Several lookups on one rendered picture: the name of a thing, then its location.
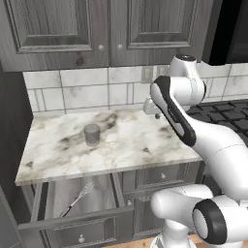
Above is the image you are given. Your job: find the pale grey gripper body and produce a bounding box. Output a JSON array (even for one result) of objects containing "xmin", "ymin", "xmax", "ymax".
[{"xmin": 142, "ymin": 97, "xmax": 162, "ymax": 116}]

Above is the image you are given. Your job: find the closed grey drawer front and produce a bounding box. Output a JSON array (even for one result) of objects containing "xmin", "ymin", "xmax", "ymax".
[{"xmin": 121, "ymin": 162, "xmax": 202, "ymax": 195}]

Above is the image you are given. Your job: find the open grey wooden drawer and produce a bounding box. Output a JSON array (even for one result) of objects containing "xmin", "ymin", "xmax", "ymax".
[{"xmin": 17, "ymin": 172, "xmax": 136, "ymax": 248}]

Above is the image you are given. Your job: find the grey glass cup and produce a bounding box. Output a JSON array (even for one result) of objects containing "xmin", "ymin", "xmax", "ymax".
[{"xmin": 82, "ymin": 123, "xmax": 102, "ymax": 147}]

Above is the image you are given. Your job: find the black hob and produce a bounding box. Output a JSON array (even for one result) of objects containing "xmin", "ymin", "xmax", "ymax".
[{"xmin": 185, "ymin": 99, "xmax": 248, "ymax": 147}]

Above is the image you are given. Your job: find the grey wooden cupboard door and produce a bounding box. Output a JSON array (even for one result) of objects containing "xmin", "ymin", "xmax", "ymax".
[
  {"xmin": 109, "ymin": 0, "xmax": 214, "ymax": 68},
  {"xmin": 0, "ymin": 0, "xmax": 110, "ymax": 73}
]

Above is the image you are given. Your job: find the grey lower cupboard door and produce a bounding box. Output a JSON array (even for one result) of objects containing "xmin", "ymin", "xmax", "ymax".
[{"xmin": 132, "ymin": 193, "xmax": 169, "ymax": 240}]

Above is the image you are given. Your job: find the black microwave oven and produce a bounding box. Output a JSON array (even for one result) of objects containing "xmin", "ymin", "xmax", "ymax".
[{"xmin": 208, "ymin": 0, "xmax": 248, "ymax": 67}]

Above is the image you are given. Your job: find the dark tall side cabinet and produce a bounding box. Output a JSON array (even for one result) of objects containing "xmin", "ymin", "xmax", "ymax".
[{"xmin": 0, "ymin": 62, "xmax": 34, "ymax": 248}]

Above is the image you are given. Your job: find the grey wall socket plate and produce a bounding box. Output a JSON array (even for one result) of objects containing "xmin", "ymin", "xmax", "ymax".
[
  {"xmin": 140, "ymin": 66, "xmax": 155, "ymax": 84},
  {"xmin": 156, "ymin": 64, "xmax": 171, "ymax": 78}
]

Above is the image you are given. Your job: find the wire whisk with black handle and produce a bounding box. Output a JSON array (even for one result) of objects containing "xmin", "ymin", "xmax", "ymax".
[{"xmin": 58, "ymin": 181, "xmax": 96, "ymax": 218}]

